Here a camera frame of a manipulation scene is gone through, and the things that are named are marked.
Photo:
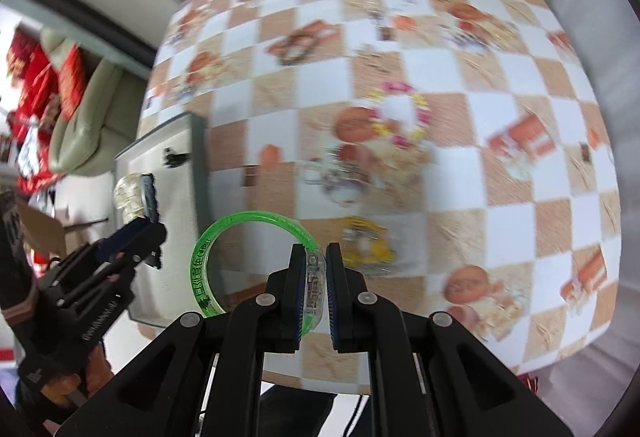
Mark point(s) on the small black claw clip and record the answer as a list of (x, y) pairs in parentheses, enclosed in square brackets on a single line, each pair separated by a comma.
[(172, 158)]

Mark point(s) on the red lettered cushion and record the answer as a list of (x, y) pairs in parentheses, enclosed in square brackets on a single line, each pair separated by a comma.
[(30, 82)]

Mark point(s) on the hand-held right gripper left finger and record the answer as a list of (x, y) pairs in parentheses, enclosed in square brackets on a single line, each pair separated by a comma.
[(300, 289)]

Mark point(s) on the clear plastic claw clip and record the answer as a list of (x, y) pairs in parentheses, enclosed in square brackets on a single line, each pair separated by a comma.
[(127, 197)]

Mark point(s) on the brown cardboard piece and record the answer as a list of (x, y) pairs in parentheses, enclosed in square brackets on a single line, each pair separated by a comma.
[(42, 229)]

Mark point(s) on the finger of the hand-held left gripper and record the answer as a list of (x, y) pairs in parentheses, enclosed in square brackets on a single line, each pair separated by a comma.
[(151, 197), (127, 237)]

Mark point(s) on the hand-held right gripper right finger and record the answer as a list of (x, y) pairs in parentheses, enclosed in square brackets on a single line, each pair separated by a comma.
[(335, 297)]

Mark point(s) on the green translucent bangle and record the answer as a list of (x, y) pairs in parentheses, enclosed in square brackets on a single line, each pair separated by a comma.
[(200, 267)]

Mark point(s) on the person's left hand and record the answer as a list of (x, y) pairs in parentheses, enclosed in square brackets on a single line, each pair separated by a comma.
[(67, 387)]

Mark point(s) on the red patterned cushion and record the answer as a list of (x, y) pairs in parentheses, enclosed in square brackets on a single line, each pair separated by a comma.
[(75, 82)]

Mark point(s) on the checkered printed tablecloth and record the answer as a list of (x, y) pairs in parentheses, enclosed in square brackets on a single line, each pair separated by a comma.
[(450, 217)]

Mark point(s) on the beige leather sofa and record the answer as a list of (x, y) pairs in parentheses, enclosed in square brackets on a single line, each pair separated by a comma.
[(95, 117)]

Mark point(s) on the grey shallow storage box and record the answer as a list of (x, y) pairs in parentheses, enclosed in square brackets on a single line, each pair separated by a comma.
[(175, 217)]

